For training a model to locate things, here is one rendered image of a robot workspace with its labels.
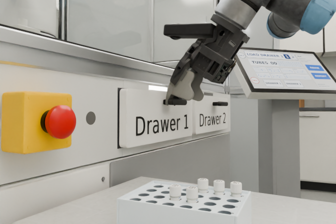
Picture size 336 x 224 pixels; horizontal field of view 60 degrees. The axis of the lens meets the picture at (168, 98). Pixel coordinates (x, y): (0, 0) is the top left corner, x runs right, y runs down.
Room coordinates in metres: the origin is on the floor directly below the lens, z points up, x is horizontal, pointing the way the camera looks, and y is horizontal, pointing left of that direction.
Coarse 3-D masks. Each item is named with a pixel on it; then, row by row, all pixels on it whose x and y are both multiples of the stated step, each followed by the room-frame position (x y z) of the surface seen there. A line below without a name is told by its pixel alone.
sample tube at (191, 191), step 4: (188, 188) 0.30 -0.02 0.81; (192, 188) 0.30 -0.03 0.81; (196, 188) 0.30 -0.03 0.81; (188, 192) 0.30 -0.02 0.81; (192, 192) 0.30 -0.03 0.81; (196, 192) 0.30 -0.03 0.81; (188, 196) 0.30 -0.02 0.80; (192, 196) 0.30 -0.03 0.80; (196, 196) 0.30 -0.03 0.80; (188, 200) 0.30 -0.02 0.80; (192, 200) 0.30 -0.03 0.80; (196, 200) 0.30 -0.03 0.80
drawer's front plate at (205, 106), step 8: (208, 96) 0.89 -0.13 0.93; (192, 104) 0.81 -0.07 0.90; (200, 104) 0.84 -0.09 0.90; (208, 104) 0.89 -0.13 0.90; (192, 112) 0.81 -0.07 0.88; (200, 112) 0.84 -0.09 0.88; (208, 112) 0.89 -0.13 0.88; (216, 112) 0.96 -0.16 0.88; (192, 120) 0.81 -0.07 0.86; (200, 120) 0.84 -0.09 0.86; (216, 120) 0.96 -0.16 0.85; (224, 120) 1.03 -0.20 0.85; (192, 128) 0.81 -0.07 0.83; (200, 128) 0.84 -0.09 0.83; (208, 128) 0.89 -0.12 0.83; (216, 128) 0.96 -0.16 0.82; (224, 128) 1.03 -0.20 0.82
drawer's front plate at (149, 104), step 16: (128, 96) 0.54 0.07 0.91; (144, 96) 0.58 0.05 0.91; (160, 96) 0.64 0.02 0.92; (128, 112) 0.54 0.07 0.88; (144, 112) 0.58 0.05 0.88; (160, 112) 0.64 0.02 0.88; (176, 112) 0.70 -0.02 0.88; (128, 128) 0.54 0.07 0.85; (160, 128) 0.64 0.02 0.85; (176, 128) 0.70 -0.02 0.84; (128, 144) 0.54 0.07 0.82; (144, 144) 0.58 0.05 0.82
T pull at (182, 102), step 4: (164, 100) 0.64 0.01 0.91; (168, 100) 0.61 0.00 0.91; (172, 100) 0.61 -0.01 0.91; (176, 100) 0.63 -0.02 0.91; (180, 100) 0.64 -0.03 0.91; (184, 100) 0.66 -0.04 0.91; (168, 104) 0.65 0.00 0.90; (172, 104) 0.61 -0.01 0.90; (176, 104) 0.63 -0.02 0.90; (180, 104) 0.64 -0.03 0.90; (184, 104) 0.66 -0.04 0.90
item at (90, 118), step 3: (90, 111) 0.48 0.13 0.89; (87, 114) 0.47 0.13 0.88; (90, 114) 0.48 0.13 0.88; (93, 114) 0.48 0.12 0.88; (87, 117) 0.47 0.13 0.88; (90, 117) 0.48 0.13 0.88; (93, 117) 0.48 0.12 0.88; (87, 120) 0.47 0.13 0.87; (90, 120) 0.48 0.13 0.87; (93, 120) 0.48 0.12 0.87; (90, 123) 0.48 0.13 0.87
